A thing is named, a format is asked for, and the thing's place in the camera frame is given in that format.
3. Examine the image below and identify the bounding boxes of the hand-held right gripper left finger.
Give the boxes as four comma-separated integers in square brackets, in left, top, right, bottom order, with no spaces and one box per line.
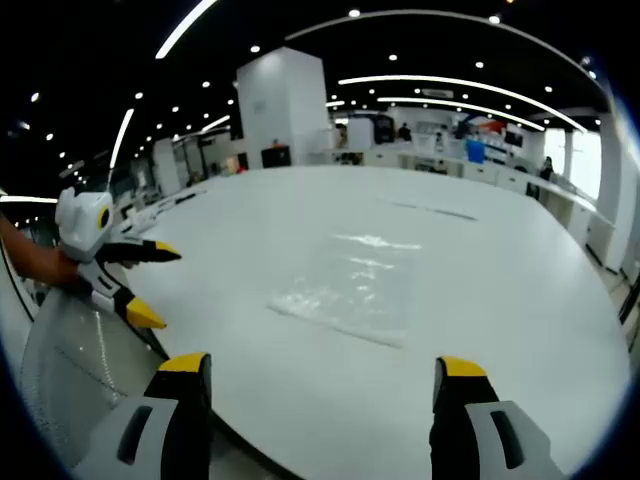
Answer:
[74,351,213,480]

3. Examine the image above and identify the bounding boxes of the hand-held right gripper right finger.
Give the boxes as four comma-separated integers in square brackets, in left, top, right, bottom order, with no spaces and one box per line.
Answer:
[428,355,566,480]

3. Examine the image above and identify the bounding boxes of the clear resealable plastic bag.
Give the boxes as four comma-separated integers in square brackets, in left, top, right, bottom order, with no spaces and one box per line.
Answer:
[267,230,422,350]

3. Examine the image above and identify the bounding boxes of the black cabinet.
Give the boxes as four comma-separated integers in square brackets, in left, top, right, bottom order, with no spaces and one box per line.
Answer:
[260,144,293,169]

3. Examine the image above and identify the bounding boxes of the white square pillar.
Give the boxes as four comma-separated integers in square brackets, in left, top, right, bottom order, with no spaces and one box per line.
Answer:
[234,46,332,170]

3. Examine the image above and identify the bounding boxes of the blue box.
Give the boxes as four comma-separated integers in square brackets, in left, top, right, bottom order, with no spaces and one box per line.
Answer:
[464,138,488,165]

